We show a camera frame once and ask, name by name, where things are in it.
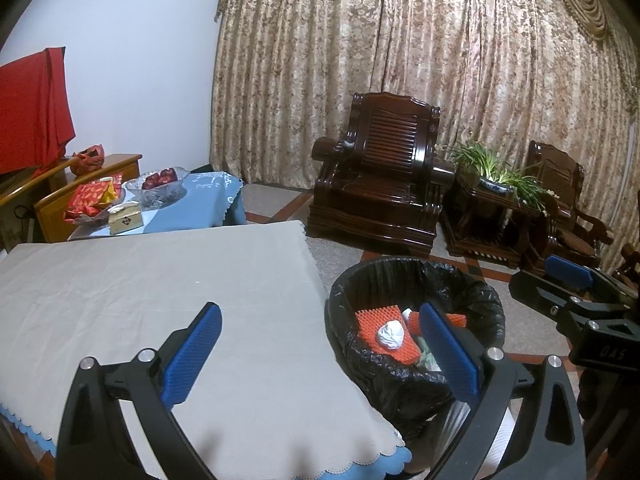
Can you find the glass plate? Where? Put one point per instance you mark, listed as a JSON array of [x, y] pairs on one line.
[[95, 219]]

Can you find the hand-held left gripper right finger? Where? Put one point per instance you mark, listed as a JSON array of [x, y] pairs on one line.
[[445, 350]]

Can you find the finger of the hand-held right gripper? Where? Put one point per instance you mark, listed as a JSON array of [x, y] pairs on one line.
[[567, 270], [537, 290]]

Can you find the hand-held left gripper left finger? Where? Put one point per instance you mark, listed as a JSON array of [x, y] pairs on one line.
[[192, 355]]

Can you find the blue coffee table cloth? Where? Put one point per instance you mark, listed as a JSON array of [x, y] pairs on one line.
[[210, 205]]

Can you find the orange foam net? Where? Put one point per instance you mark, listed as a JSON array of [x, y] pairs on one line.
[[370, 327]]

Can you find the dark wooden side table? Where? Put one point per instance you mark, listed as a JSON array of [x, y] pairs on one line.
[[475, 220]]

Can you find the red cloth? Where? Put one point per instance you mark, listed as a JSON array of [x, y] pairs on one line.
[[30, 110]]

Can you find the trash bin with black liner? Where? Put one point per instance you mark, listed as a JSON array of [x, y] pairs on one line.
[[375, 280]]

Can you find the white tissue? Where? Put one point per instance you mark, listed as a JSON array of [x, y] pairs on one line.
[[390, 335]]

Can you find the glass fruit bowl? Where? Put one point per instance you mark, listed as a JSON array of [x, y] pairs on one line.
[[160, 196]]

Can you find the patterned red plastic bag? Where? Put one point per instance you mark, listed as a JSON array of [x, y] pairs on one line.
[[87, 160]]

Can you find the yellow snack packet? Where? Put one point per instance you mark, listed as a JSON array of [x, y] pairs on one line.
[[109, 195]]

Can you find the red apple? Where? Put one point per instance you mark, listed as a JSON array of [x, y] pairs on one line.
[[169, 175], [150, 181]]

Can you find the gold tissue box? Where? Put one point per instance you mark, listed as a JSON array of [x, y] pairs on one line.
[[125, 220]]

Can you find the potted green plant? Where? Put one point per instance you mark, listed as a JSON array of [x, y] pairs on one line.
[[485, 160]]

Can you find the floral beige curtain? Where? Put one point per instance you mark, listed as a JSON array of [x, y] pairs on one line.
[[350, 60]]

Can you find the red snack packets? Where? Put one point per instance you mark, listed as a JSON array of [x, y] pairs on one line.
[[52, 215]]

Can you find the cushioned dark wooden armchair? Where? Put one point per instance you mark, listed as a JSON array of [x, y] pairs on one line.
[[560, 175]]

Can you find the red snack packet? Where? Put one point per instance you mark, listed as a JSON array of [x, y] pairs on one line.
[[87, 200]]

